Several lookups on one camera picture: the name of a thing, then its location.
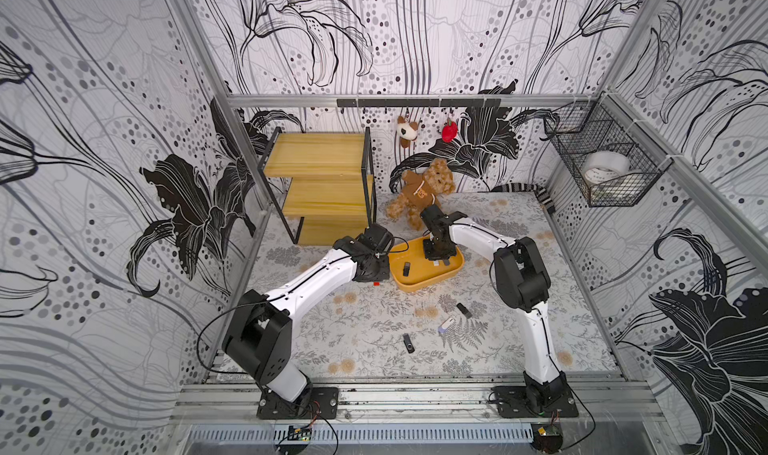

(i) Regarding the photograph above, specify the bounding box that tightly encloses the dark black usb flash drive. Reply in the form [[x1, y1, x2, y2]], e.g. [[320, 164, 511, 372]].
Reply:
[[456, 303, 473, 319]]

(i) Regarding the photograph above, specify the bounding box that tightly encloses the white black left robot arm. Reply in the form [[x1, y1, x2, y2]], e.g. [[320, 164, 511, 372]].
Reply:
[[222, 224, 394, 405]]

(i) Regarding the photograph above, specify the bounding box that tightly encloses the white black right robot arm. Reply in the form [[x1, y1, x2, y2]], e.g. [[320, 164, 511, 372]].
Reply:
[[420, 204, 570, 415]]

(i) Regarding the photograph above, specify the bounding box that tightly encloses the yellow plastic storage box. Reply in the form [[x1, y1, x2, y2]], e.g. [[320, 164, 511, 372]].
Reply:
[[389, 236, 465, 293]]

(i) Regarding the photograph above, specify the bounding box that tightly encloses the black round connector box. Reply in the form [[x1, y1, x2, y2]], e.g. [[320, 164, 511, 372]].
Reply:
[[531, 424, 563, 454]]

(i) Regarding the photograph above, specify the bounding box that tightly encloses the brown teddy bear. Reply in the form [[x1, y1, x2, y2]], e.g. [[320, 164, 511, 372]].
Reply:
[[386, 158, 456, 230]]

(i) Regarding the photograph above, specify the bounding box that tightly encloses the striped black white plush tail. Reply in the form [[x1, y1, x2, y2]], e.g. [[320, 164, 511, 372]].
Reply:
[[491, 182, 556, 215]]

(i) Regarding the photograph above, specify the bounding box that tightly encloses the red hanging strawberry plush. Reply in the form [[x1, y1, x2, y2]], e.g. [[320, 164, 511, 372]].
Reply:
[[441, 119, 459, 143]]

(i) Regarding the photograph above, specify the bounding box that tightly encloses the small hanging dog plush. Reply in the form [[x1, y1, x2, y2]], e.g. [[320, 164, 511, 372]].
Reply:
[[396, 116, 419, 148]]

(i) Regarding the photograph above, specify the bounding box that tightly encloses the white tape roll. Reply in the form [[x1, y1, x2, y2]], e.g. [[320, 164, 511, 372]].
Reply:
[[581, 151, 630, 185]]

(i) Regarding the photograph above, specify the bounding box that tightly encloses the small green circuit board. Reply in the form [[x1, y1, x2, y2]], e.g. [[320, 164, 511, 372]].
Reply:
[[286, 427, 313, 443]]

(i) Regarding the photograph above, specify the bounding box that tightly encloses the wooden shelf black metal frame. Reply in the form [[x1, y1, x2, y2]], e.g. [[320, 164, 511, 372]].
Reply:
[[257, 127, 377, 246]]

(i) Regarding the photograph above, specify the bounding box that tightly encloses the black wall hook rail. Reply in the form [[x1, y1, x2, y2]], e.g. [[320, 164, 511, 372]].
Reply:
[[336, 97, 501, 108]]

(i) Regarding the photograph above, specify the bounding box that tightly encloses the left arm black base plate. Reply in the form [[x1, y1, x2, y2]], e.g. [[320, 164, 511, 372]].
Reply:
[[257, 385, 339, 420]]

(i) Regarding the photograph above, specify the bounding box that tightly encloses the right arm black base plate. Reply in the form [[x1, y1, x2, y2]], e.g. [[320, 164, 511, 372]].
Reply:
[[487, 385, 579, 420]]

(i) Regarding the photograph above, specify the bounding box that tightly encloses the black wire wall basket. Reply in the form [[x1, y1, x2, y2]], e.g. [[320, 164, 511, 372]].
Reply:
[[544, 100, 673, 210]]

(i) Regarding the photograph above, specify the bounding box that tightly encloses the white slotted cable duct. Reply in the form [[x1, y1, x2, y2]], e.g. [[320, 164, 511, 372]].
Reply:
[[188, 422, 534, 446]]

